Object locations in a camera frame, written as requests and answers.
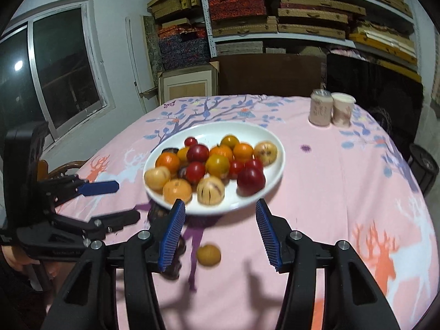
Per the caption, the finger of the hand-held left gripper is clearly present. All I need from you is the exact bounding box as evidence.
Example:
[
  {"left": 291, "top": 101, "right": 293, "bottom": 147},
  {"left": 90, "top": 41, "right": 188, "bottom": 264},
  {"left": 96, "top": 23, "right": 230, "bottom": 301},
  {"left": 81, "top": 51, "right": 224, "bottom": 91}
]
[
  {"left": 57, "top": 209, "right": 141, "bottom": 234},
  {"left": 38, "top": 175, "right": 120, "bottom": 207}
]

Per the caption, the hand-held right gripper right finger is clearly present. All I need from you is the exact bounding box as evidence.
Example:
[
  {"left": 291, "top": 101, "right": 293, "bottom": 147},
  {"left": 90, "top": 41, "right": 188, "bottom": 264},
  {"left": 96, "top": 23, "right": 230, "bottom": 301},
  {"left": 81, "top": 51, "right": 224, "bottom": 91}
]
[{"left": 255, "top": 198, "right": 401, "bottom": 330}]

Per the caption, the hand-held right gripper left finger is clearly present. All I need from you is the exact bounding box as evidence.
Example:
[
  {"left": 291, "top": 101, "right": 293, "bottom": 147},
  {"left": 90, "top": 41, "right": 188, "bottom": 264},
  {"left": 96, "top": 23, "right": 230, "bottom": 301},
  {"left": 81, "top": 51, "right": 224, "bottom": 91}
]
[{"left": 40, "top": 198, "right": 187, "bottom": 330}]

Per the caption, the yellow round fruit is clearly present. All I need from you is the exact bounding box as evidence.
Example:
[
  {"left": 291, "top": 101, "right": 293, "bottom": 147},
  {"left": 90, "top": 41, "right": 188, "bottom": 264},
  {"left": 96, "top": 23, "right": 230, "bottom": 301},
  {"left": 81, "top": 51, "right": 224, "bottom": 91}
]
[{"left": 144, "top": 167, "right": 171, "bottom": 191}]

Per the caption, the striped yellow pepino melon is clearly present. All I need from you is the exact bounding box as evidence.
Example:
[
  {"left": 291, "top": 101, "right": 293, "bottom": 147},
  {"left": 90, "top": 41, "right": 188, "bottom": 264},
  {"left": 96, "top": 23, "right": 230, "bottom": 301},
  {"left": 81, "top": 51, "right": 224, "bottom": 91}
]
[{"left": 197, "top": 176, "right": 226, "bottom": 205}]

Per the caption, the large red tomato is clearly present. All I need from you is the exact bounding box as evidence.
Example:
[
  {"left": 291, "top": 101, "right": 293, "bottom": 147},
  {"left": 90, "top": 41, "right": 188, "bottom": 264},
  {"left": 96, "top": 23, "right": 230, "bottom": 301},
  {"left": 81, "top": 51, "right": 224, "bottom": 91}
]
[{"left": 236, "top": 168, "right": 266, "bottom": 196}]

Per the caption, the white oval plate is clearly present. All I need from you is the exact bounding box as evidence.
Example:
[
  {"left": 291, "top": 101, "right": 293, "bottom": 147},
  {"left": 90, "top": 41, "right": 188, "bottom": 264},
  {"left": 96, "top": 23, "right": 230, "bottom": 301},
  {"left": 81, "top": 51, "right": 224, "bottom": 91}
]
[{"left": 142, "top": 121, "right": 286, "bottom": 215}]

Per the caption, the person's left forearm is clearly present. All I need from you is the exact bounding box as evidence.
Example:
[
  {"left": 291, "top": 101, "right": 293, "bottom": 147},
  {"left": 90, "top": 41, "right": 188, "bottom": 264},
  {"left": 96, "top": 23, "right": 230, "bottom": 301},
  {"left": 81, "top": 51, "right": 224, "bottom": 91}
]
[{"left": 0, "top": 268, "right": 52, "bottom": 330}]

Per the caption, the person's left hand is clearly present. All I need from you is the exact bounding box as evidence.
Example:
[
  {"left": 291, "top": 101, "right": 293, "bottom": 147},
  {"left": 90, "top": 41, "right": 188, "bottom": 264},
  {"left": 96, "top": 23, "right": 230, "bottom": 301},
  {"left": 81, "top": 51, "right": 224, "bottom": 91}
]
[{"left": 2, "top": 246, "right": 59, "bottom": 281}]

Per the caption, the yellow-brown round fruit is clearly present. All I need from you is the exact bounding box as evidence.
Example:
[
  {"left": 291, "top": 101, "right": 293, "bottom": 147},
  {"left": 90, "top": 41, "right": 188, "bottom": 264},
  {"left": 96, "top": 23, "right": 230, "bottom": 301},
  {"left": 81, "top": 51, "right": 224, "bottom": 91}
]
[{"left": 197, "top": 244, "right": 221, "bottom": 267}]

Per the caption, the pink printed tablecloth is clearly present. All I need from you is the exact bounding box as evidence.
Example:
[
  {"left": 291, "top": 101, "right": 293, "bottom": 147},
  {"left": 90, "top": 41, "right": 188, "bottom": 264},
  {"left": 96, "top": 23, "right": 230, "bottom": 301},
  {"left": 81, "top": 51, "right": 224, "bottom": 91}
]
[{"left": 51, "top": 94, "right": 437, "bottom": 330}]

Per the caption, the sliding glass window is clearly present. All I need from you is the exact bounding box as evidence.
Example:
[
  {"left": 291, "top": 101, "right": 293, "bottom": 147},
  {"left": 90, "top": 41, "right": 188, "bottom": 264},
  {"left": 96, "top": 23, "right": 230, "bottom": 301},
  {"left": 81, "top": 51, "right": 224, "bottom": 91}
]
[{"left": 0, "top": 0, "right": 116, "bottom": 152}]

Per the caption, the open cardboard box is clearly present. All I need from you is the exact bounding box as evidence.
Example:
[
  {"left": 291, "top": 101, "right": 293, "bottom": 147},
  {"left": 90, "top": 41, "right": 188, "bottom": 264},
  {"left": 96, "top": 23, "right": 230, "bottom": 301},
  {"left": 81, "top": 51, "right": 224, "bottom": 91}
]
[{"left": 158, "top": 61, "right": 220, "bottom": 107}]

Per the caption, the pink beverage can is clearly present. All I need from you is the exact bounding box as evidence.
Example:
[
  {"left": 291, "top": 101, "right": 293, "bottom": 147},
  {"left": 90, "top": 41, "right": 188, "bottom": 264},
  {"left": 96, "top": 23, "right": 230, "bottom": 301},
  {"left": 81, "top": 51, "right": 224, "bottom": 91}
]
[{"left": 309, "top": 89, "right": 334, "bottom": 127}]

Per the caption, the printed paper cup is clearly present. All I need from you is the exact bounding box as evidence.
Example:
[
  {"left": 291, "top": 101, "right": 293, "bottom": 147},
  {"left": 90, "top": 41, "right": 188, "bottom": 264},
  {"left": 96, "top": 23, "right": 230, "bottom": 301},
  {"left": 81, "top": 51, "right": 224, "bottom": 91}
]
[{"left": 331, "top": 92, "right": 356, "bottom": 128}]

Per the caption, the grey marbled slab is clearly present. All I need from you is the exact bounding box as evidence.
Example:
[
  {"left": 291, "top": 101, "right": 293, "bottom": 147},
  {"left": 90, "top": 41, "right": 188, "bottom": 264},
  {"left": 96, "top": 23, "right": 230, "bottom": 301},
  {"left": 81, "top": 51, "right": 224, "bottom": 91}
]
[{"left": 142, "top": 15, "right": 166, "bottom": 74}]

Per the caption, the stack of blue patterned boxes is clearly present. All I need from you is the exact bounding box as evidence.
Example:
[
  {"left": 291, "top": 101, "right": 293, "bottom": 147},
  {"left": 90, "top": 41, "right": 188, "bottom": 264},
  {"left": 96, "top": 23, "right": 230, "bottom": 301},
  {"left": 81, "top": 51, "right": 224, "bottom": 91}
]
[{"left": 158, "top": 23, "right": 211, "bottom": 71}]

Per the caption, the brown wooden board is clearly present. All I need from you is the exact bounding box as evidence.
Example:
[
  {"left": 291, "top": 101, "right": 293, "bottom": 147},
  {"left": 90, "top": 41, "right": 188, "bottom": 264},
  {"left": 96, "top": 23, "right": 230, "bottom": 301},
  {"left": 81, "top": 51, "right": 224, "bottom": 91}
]
[{"left": 216, "top": 53, "right": 326, "bottom": 97}]

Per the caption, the black round fan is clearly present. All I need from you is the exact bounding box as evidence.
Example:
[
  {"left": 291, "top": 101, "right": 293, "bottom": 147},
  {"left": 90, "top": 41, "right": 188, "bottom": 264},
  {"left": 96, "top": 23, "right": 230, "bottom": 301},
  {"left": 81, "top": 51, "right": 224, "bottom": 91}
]
[{"left": 409, "top": 144, "right": 440, "bottom": 198}]

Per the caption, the black chair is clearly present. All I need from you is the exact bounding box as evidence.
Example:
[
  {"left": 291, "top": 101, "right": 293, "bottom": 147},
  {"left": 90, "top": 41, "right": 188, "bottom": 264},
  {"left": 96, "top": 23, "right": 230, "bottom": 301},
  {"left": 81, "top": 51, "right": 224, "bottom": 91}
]
[{"left": 326, "top": 53, "right": 424, "bottom": 152}]

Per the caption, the stack of tan woven boxes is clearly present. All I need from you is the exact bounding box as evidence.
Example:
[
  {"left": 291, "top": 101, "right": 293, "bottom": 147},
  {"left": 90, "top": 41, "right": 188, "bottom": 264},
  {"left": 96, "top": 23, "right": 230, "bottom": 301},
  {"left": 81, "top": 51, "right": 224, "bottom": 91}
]
[{"left": 277, "top": 0, "right": 367, "bottom": 40}]

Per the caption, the stack of red patterned boxes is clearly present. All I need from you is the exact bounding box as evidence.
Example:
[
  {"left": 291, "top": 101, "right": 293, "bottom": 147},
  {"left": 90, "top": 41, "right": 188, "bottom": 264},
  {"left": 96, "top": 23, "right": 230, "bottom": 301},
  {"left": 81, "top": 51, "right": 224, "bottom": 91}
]
[{"left": 208, "top": 0, "right": 280, "bottom": 23}]

